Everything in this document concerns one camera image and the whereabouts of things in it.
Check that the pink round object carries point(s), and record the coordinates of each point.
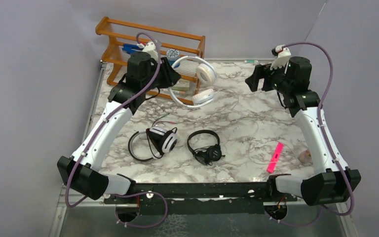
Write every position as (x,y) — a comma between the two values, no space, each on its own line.
(305,157)

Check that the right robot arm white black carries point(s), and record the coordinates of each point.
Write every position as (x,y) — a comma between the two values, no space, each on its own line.
(333,180)

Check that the blue black hand tool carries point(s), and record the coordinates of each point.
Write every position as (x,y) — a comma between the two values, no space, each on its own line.
(131,48)

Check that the small black on-ear headphones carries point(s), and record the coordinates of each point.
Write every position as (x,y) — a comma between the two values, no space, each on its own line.
(208,154)

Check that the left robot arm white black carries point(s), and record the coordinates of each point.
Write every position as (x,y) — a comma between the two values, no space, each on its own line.
(81,170)

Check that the small white red box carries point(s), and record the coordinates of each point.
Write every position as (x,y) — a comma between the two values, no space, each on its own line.
(182,85)

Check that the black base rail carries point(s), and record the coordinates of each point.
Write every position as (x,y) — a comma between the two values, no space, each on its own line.
(199,198)

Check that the blue lidded jar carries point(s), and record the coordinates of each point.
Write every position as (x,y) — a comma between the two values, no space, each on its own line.
(172,56)

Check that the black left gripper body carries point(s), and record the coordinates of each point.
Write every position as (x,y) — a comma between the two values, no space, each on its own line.
(162,81)

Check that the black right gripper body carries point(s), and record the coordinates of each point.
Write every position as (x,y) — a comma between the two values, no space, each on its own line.
(274,80)

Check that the white over-ear headphones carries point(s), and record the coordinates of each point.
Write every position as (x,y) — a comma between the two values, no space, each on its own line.
(205,74)

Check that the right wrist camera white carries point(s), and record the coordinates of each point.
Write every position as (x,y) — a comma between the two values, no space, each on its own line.
(282,54)

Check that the wooden orange shelf rack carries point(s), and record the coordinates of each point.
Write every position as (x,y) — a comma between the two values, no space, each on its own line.
(120,32)

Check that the white black gaming headset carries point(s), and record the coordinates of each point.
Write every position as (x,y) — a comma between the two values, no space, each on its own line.
(160,141)

